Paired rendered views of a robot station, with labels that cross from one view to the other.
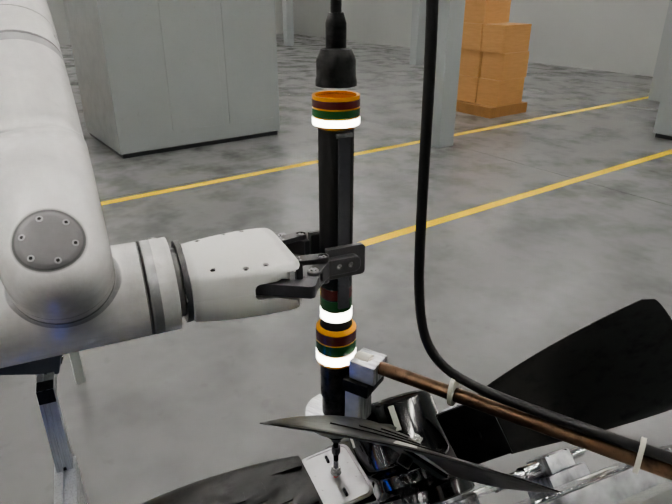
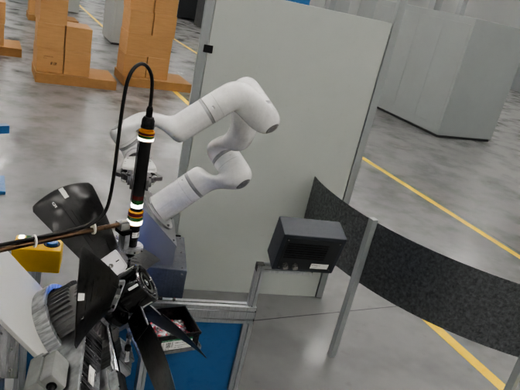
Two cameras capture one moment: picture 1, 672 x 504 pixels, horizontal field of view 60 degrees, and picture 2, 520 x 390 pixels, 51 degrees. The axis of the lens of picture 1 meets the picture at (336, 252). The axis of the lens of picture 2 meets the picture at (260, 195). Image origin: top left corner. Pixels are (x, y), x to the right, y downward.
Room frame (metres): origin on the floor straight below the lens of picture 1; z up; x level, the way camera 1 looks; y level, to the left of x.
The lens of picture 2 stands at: (1.01, -1.37, 2.07)
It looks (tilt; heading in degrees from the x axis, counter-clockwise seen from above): 21 degrees down; 96
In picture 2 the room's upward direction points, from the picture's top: 13 degrees clockwise
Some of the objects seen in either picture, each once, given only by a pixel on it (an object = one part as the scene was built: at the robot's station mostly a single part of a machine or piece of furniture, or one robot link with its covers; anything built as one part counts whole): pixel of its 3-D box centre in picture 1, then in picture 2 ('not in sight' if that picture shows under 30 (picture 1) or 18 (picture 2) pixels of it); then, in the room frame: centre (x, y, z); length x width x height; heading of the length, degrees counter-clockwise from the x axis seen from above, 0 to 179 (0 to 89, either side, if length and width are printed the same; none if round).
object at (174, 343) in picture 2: not in sight; (164, 329); (0.61, 0.25, 0.85); 0.22 x 0.17 x 0.07; 38
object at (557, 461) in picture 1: (550, 463); (118, 384); (0.66, -0.32, 1.08); 0.07 x 0.04 x 0.06; 124
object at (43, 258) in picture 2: not in sight; (37, 255); (0.12, 0.21, 1.02); 0.16 x 0.10 x 0.11; 23
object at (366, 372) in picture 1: (343, 386); (130, 234); (0.52, -0.01, 1.32); 0.09 x 0.07 x 0.10; 58
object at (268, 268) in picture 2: (47, 362); (284, 268); (0.97, 0.58, 1.04); 0.24 x 0.03 x 0.03; 23
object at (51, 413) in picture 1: (55, 426); (255, 284); (0.87, 0.54, 0.96); 0.03 x 0.03 x 0.20; 23
